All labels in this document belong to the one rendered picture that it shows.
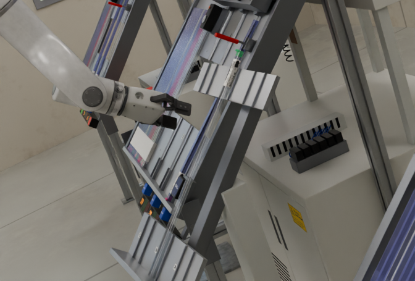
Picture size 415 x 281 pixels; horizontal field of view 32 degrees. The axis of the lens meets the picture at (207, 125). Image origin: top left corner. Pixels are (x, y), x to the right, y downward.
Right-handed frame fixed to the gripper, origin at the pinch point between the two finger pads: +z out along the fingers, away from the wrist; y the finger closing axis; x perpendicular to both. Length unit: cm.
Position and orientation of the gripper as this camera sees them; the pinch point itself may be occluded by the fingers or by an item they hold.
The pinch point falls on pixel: (180, 116)
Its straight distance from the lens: 181.6
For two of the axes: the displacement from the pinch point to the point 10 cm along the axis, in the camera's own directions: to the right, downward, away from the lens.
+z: 9.1, 2.4, 3.4
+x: -0.8, 9.0, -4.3
